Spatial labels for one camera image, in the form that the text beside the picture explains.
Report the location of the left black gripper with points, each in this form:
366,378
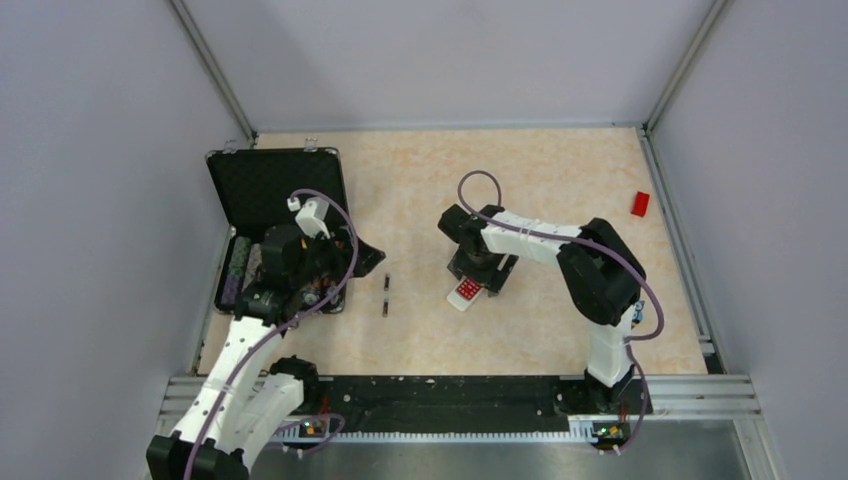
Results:
341,256

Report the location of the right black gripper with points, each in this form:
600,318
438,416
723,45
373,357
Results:
492,279

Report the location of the white remote control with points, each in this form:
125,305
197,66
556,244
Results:
464,294

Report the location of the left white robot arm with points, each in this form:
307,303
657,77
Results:
231,420

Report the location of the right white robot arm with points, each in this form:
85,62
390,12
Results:
600,272

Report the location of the black poker chip case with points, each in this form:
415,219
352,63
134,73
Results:
253,186

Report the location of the blue owl toy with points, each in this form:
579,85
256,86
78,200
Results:
638,313

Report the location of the red toy brick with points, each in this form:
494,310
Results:
640,204

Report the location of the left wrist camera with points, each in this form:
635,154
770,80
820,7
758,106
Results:
310,216

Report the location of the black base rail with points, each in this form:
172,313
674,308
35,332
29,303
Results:
473,409

